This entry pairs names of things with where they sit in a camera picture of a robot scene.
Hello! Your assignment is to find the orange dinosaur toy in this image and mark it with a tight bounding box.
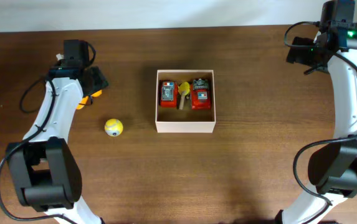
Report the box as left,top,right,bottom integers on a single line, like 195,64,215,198
76,90,102,110

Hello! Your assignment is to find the yellow grey ball toy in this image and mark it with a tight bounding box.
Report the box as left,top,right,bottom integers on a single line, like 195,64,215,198
104,119,123,137

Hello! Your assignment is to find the red fire truck with ladder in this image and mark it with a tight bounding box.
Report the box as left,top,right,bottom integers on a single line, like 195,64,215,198
160,81,178,108

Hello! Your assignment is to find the yellow wooden rattle drum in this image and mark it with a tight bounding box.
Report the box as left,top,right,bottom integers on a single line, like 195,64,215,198
178,82,190,110

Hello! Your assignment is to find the pink box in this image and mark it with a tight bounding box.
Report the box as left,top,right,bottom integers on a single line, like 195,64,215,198
155,70,216,133

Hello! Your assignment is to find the red fire truck grey top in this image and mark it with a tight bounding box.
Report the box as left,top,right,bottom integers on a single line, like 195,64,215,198
191,78,211,110

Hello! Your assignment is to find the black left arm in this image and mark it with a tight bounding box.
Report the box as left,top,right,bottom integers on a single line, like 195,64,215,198
0,40,108,223

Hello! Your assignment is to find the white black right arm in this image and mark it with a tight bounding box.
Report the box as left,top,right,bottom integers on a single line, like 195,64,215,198
275,1,357,223

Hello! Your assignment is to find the black right camera cable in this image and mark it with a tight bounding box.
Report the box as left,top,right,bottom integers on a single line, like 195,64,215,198
283,21,357,224

